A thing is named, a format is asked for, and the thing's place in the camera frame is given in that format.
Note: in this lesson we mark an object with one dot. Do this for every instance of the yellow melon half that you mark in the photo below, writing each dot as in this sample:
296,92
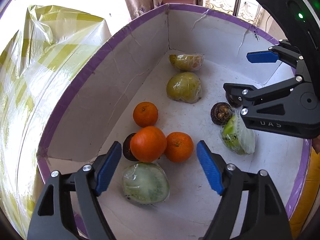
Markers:
186,62

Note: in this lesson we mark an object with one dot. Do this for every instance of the large orange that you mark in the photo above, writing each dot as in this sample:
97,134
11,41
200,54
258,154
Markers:
148,143

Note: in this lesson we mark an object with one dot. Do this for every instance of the green melon with label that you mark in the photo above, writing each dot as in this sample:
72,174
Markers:
237,137

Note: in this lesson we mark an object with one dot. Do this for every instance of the yellow-green melon piece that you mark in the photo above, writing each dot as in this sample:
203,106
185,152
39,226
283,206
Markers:
183,87

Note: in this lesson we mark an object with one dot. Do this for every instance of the floral sheer lace curtain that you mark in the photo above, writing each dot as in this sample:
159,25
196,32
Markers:
220,0

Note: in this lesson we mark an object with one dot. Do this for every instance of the yellow checked plastic tablecloth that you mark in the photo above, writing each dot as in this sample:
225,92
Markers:
37,80

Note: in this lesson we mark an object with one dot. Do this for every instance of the large water chestnut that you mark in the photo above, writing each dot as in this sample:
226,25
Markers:
220,113

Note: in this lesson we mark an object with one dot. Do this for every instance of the pale green melon piece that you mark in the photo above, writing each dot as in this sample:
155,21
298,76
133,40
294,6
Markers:
145,183

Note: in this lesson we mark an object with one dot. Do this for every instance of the pink plastic stool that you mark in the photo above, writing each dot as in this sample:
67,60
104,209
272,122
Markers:
178,0

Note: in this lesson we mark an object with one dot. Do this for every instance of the small orange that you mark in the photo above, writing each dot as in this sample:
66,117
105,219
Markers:
145,114

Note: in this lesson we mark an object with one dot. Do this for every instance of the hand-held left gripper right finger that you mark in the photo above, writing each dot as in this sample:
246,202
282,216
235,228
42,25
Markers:
210,170

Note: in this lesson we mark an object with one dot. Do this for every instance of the purple cardboard box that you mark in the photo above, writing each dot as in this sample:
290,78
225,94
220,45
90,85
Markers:
100,105

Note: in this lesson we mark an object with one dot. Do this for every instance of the medium orange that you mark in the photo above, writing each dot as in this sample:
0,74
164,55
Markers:
180,147

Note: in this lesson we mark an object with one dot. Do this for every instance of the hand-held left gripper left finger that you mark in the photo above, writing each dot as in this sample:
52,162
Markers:
108,170

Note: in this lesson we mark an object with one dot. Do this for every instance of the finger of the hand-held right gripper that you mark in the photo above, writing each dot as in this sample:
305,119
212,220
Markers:
261,57
265,97

